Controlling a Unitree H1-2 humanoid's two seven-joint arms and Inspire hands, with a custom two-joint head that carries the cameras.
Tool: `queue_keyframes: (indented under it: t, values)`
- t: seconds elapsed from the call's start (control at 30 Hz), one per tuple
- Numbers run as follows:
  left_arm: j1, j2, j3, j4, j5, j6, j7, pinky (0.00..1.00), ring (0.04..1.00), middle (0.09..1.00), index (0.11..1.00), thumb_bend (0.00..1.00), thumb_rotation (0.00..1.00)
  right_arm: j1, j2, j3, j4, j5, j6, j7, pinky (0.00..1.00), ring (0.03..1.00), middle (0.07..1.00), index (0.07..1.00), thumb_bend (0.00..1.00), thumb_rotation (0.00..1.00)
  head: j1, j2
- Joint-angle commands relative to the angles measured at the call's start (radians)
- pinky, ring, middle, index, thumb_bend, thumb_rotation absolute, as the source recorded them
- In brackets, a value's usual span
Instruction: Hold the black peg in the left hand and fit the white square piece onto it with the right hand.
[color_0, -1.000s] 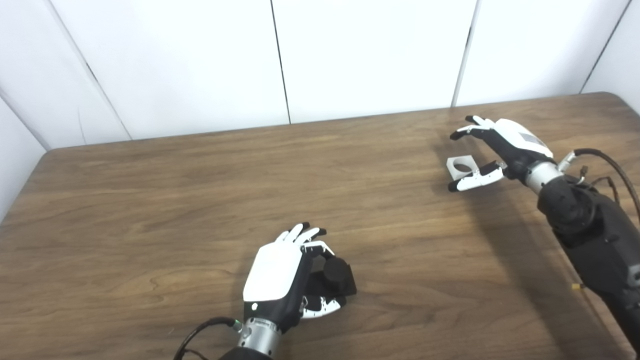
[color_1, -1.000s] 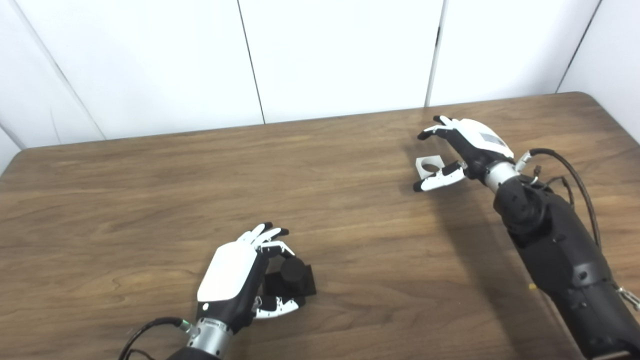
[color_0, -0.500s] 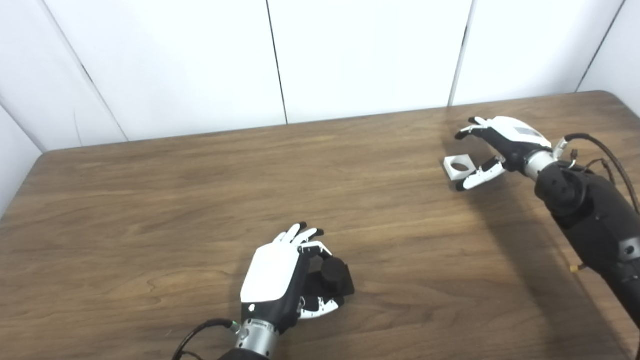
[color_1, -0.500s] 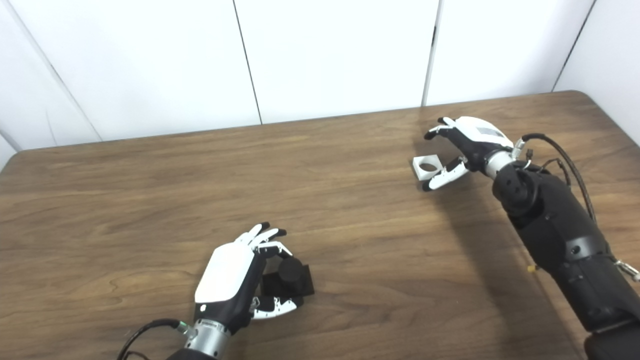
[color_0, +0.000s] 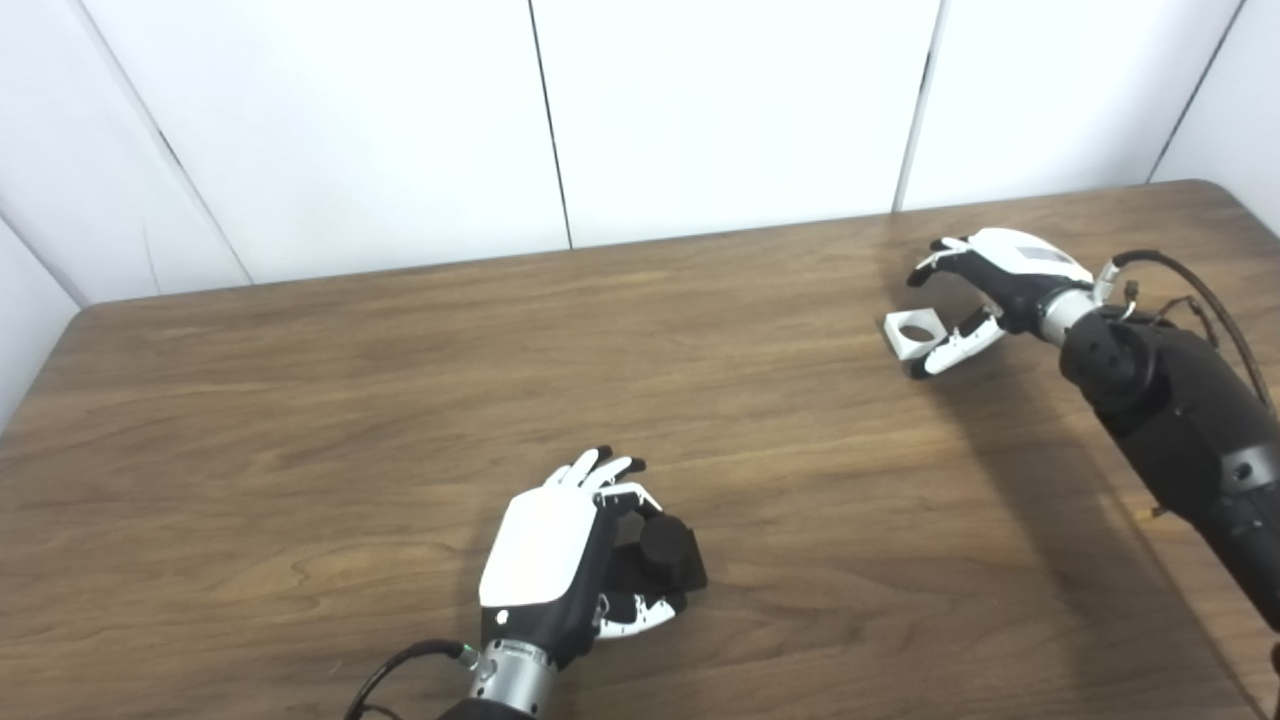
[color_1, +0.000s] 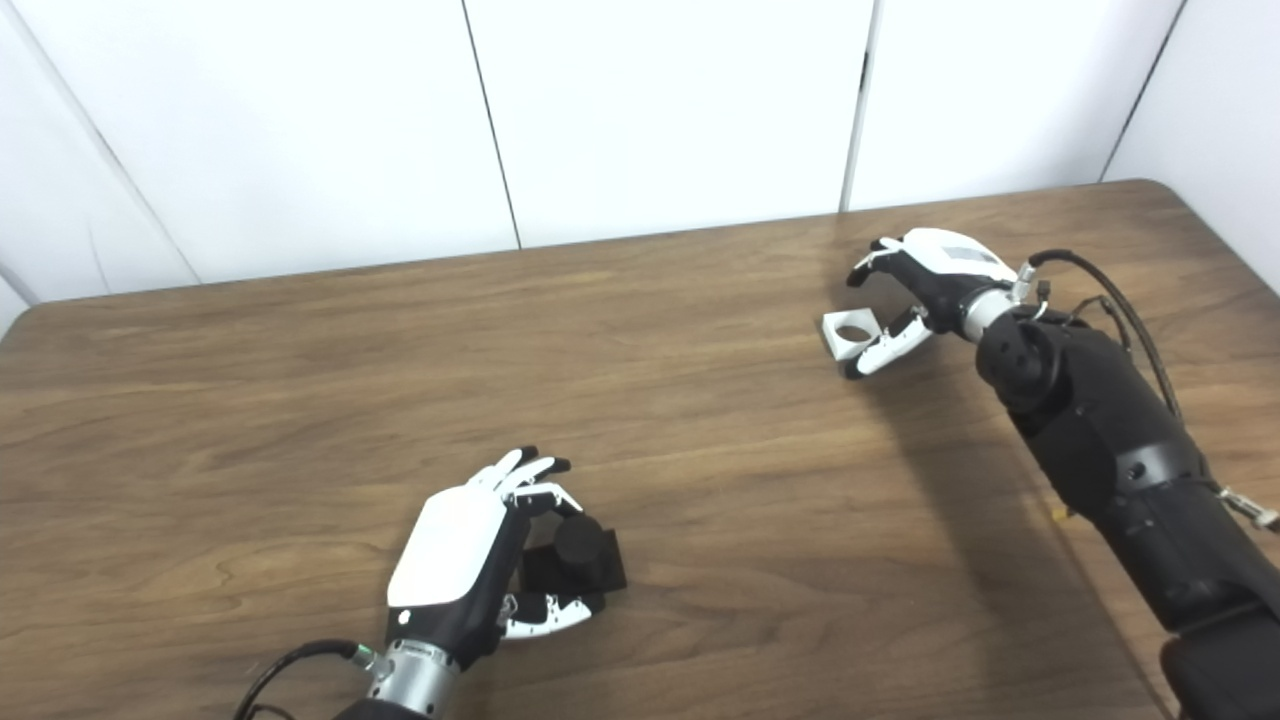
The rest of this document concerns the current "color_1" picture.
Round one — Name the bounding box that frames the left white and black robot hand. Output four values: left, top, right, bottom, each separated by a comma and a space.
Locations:
385, 446, 608, 671

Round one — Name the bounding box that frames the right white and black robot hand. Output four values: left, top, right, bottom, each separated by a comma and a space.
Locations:
843, 228, 1021, 381

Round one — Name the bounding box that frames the black peg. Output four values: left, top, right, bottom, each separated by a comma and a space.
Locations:
518, 512, 629, 598

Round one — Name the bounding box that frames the white square piece with hole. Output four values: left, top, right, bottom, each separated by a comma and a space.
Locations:
822, 308, 888, 363

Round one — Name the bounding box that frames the thin brown wire bundle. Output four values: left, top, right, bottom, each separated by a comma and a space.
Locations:
1040, 283, 1136, 353

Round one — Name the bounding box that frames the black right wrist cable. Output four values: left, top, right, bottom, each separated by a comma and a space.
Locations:
1010, 249, 1186, 421

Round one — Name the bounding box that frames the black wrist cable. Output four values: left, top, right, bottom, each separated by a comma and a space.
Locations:
1010, 249, 1186, 421
232, 639, 386, 720

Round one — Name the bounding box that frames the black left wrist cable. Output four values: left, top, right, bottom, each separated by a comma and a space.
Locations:
232, 639, 386, 720

